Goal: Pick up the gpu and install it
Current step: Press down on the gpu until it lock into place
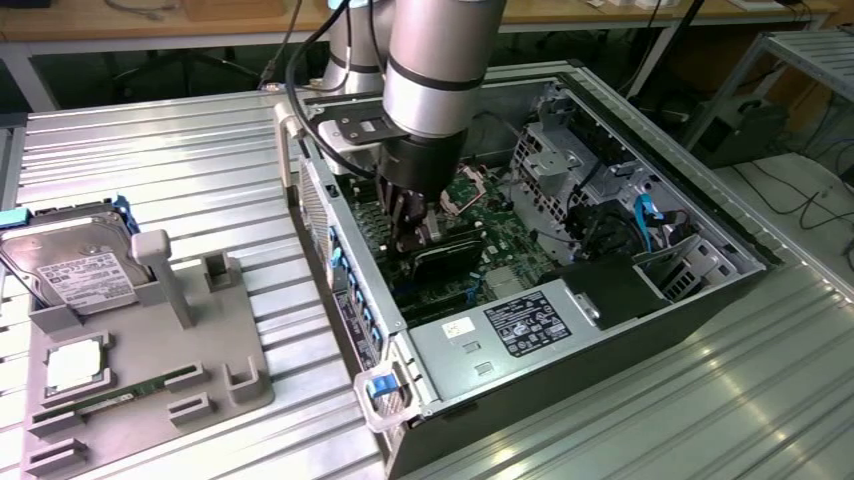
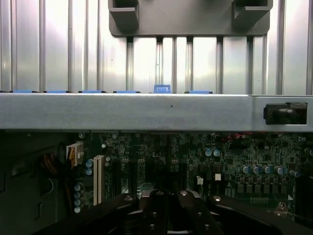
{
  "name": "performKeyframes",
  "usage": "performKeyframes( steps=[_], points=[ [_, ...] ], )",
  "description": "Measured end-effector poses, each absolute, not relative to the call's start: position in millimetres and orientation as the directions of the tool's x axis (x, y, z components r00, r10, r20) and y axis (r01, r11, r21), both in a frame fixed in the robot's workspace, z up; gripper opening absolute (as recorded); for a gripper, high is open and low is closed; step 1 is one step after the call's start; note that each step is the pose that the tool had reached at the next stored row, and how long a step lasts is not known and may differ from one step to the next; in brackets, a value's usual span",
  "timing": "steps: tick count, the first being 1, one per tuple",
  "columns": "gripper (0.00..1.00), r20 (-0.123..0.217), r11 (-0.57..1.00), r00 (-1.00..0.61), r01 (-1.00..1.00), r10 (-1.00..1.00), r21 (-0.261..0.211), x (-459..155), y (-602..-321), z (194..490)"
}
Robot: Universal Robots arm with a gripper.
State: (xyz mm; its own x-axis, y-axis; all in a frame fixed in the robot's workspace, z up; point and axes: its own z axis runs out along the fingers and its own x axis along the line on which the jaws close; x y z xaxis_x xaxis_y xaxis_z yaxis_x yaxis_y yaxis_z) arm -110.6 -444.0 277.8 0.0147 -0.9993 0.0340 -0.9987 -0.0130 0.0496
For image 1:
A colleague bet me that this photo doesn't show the silver drive cage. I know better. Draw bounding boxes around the silver drive cage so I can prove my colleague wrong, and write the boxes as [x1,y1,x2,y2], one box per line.
[510,89,646,236]

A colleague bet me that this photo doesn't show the silver CPU chip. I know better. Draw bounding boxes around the silver CPU chip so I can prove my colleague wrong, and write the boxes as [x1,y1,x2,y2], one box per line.
[43,343,111,390]

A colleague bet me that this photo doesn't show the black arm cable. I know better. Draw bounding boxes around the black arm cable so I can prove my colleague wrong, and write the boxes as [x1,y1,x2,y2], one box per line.
[284,0,389,181]

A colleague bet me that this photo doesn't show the black floor cable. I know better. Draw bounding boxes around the black floor cable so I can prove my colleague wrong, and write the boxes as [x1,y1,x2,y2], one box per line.
[731,162,854,232]

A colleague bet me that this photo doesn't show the green motherboard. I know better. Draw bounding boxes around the green motherboard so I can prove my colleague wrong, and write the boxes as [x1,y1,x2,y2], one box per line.
[346,162,580,324]

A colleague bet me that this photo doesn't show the silver power supply unit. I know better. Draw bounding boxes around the silver power supply unit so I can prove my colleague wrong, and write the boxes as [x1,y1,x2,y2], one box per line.
[405,287,606,404]

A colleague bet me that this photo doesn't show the blue disk wire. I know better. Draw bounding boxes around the blue disk wire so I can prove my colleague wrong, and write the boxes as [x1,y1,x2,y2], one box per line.
[636,191,671,252]

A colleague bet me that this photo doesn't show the red and black wires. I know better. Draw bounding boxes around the red and black wires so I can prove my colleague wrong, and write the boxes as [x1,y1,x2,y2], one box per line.
[657,210,701,239]

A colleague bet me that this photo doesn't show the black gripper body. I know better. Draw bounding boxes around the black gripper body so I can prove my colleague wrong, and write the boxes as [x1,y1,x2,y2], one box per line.
[376,130,468,195]

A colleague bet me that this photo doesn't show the graphics card with metal bracket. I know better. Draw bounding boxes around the graphics card with metal bracket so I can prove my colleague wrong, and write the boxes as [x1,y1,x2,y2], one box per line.
[405,208,488,285]

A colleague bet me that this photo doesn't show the grey plastic parts rack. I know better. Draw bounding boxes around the grey plastic parts rack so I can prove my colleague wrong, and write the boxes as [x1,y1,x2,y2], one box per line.
[19,229,278,477]

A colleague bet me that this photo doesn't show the metal slat shelf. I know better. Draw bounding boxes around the metal slat shelf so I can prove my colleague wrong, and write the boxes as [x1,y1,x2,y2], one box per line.
[680,28,854,151]

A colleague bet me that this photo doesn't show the silver disk bay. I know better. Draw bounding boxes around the silver disk bay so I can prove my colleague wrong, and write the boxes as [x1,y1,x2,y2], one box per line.
[633,233,740,304]

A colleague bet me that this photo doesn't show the open black PC case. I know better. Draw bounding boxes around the open black PC case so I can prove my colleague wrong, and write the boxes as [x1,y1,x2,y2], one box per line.
[276,69,787,480]

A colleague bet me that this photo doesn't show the blue slot clip strip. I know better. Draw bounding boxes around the blue slot clip strip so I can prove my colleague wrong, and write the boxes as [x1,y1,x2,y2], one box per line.
[329,225,390,354]

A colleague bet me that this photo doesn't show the black stand legs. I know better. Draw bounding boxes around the black stand legs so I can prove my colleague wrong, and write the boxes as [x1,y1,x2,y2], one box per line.
[110,47,264,99]

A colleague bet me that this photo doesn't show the grey hanging cable with plug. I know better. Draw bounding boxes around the grey hanging cable with plug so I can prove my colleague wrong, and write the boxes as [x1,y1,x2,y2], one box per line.
[258,0,306,94]

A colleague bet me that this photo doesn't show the black plastic shroud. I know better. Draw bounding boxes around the black plastic shroud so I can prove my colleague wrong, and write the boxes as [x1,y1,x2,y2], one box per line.
[538,253,676,331]

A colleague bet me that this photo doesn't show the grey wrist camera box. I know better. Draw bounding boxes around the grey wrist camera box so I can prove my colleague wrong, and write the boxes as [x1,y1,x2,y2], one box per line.
[317,115,413,176]

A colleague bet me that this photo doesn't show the silver hard disk drive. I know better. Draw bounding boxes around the silver hard disk drive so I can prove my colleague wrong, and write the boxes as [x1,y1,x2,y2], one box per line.
[0,208,157,317]

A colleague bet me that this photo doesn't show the black floor device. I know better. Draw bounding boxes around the black floor device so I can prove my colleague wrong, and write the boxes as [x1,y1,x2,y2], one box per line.
[693,97,791,170]

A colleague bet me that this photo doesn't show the open metal socket cover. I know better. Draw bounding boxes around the open metal socket cover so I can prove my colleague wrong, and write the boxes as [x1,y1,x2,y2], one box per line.
[437,167,501,216]

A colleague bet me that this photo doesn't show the grey coiled cable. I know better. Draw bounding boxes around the grey coiled cable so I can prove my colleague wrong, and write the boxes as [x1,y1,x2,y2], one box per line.
[105,0,181,22]

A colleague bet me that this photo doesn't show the blue disk caddy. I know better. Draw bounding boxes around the blue disk caddy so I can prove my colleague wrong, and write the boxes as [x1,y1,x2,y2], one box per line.
[0,193,143,236]

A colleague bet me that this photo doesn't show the green loose RAM stick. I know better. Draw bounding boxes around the green loose RAM stick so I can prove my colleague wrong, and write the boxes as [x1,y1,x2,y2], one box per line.
[66,374,174,412]

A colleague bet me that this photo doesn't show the wooden desk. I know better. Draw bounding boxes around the wooden desk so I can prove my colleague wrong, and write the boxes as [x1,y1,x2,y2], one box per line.
[0,0,836,44]

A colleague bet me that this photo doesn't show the translucent grey case handle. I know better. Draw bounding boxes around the translucent grey case handle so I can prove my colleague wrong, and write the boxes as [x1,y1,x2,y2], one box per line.
[352,364,429,434]

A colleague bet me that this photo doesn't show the silver chipset heatsink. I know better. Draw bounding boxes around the silver chipset heatsink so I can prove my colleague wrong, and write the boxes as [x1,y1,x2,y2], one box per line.
[481,267,537,297]

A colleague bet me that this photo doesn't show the black wire bundle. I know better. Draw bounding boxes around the black wire bundle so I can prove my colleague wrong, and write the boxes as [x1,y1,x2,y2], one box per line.
[565,200,646,264]

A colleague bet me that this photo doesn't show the black looped case wire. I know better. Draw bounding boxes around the black looped case wire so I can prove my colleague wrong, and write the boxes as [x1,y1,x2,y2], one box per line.
[474,112,524,169]

